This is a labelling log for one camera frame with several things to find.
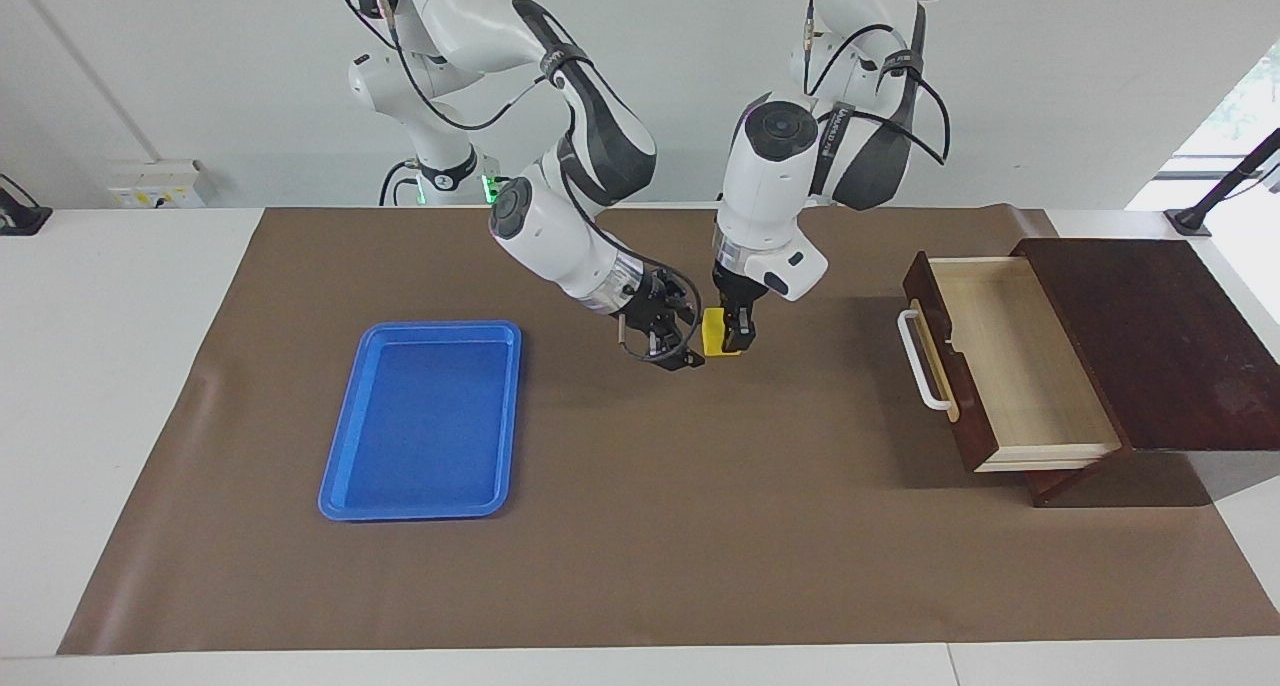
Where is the white wall outlet box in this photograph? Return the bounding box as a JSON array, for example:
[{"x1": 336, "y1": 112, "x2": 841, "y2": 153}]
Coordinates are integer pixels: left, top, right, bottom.
[{"x1": 108, "y1": 160, "x2": 208, "y2": 210}]

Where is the brown table mat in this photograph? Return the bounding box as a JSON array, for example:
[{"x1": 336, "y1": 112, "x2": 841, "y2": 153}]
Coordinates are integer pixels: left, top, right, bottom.
[{"x1": 57, "y1": 204, "x2": 1280, "y2": 657}]

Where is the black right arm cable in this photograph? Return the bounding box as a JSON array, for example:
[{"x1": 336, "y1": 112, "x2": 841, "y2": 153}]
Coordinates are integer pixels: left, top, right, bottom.
[{"x1": 343, "y1": 0, "x2": 703, "y2": 365}]

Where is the dark wooden cabinet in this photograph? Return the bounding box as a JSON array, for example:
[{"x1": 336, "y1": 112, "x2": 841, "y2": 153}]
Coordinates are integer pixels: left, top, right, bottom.
[{"x1": 1010, "y1": 238, "x2": 1280, "y2": 509}]

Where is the black angled stand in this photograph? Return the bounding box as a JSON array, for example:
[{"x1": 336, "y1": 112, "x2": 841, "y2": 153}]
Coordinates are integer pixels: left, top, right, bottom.
[{"x1": 1164, "y1": 128, "x2": 1280, "y2": 239}]

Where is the yellow cube block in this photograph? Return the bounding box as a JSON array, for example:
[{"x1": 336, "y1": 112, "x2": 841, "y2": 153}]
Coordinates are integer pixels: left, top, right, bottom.
[{"x1": 700, "y1": 308, "x2": 747, "y2": 359}]

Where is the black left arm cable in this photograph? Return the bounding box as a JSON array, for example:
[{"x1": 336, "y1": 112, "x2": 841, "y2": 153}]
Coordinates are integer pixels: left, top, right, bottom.
[{"x1": 800, "y1": 6, "x2": 951, "y2": 167}]

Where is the blue plastic tray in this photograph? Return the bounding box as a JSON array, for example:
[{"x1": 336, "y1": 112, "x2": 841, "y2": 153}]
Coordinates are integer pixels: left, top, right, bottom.
[{"x1": 318, "y1": 320, "x2": 523, "y2": 523}]

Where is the black mount base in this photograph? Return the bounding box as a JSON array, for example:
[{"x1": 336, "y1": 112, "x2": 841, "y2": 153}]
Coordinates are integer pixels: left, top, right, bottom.
[{"x1": 0, "y1": 173, "x2": 54, "y2": 237}]

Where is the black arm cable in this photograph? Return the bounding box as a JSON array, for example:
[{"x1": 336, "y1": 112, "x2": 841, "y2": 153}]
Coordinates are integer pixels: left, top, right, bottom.
[
  {"x1": 800, "y1": 6, "x2": 951, "y2": 167},
  {"x1": 343, "y1": 0, "x2": 703, "y2": 365}
]

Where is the black right base cable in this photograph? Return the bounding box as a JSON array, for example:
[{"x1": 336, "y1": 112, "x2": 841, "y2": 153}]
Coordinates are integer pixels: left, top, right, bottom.
[{"x1": 377, "y1": 159, "x2": 423, "y2": 208}]

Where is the wooden drawer with white handle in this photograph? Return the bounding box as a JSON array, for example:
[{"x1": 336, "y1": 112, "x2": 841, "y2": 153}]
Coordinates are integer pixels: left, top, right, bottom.
[{"x1": 897, "y1": 254, "x2": 1124, "y2": 475}]

